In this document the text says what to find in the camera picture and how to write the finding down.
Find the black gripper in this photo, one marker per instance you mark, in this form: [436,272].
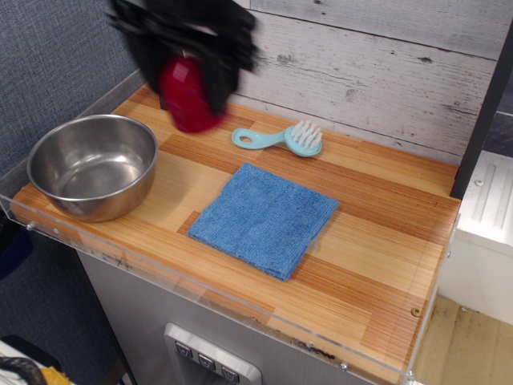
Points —
[218,33]

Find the red plastic strawberry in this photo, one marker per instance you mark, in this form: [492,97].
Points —
[181,82]

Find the stainless steel pot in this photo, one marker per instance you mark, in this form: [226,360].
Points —
[95,168]

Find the blue folded cloth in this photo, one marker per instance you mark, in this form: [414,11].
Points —
[264,220]

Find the teal dish brush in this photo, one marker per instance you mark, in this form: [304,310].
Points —
[303,139]

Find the clear acrylic edge guard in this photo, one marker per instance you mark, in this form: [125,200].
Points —
[358,299]

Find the silver dispenser button panel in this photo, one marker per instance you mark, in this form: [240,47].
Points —
[210,356]

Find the white side cabinet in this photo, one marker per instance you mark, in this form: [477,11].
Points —
[477,272]

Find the dark grey left post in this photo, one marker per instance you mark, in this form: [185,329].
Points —
[165,103]

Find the dark grey post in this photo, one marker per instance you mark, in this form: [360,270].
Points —
[485,119]
[165,103]

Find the dark grey right post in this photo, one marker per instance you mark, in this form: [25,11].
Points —
[485,119]

